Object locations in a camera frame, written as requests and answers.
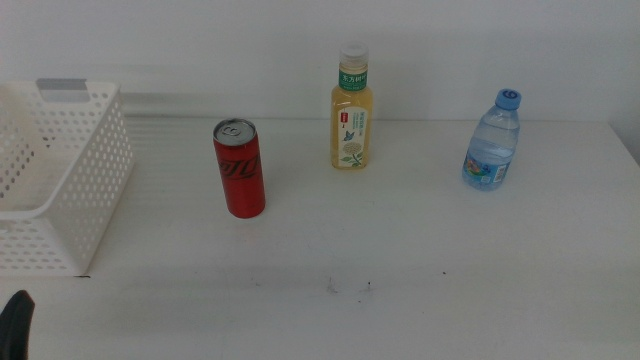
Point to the yellow tea bottle green label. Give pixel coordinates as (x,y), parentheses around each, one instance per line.
(351,115)

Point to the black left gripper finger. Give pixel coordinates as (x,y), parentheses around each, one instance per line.
(15,330)

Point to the white perforated plastic basket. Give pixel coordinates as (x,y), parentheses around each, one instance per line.
(95,165)

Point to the clear water bottle blue cap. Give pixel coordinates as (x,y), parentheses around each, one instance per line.
(492,145)

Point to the red soda can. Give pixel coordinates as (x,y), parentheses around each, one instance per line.
(240,185)

